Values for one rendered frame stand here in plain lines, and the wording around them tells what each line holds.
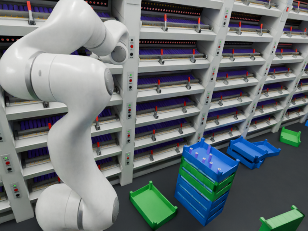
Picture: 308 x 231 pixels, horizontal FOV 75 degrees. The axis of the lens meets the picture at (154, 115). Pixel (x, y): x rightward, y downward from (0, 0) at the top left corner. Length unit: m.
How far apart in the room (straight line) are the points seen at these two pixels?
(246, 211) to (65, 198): 1.40
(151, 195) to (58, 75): 1.37
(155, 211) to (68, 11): 1.36
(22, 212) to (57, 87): 1.27
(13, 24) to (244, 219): 1.77
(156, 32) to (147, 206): 1.18
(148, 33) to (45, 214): 1.00
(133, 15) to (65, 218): 0.97
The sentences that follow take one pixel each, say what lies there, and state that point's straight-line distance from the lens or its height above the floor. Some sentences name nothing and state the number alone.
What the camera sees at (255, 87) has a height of 0.68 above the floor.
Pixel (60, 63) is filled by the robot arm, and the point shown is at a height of 1.15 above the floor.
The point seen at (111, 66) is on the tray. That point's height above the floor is 0.96.
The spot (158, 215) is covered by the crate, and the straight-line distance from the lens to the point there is 1.55.
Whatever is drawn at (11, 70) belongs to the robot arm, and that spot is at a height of 1.13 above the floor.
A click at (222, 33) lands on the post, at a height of 1.16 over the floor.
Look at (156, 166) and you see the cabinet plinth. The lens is 1.83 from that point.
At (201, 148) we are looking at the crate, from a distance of 1.52.
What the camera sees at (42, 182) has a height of 0.20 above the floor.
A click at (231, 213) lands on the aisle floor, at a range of 1.72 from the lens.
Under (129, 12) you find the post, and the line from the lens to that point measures 1.19.
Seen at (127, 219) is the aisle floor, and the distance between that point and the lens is 1.53.
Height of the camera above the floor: 1.25
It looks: 27 degrees down
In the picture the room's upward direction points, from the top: 5 degrees clockwise
